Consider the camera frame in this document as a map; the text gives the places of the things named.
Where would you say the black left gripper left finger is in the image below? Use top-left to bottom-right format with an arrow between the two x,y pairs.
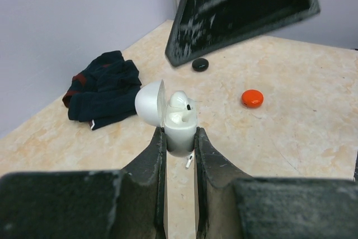
1,128 -> 167,238

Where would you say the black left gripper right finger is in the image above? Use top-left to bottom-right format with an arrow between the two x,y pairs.
194,128 -> 357,238

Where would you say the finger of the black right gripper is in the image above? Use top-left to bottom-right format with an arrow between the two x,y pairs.
165,0 -> 320,67

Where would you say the white earbud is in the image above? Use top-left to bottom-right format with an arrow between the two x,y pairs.
169,91 -> 192,110
185,154 -> 194,169

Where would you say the orange earbud charging case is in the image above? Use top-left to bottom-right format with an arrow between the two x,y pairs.
241,89 -> 264,108

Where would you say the white earbud charging case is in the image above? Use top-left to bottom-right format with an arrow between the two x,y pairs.
135,80 -> 198,157

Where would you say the black earbud charging case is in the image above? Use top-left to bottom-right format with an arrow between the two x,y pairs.
192,58 -> 209,72

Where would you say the dark navy folded cloth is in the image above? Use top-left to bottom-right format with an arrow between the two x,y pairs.
62,50 -> 142,130

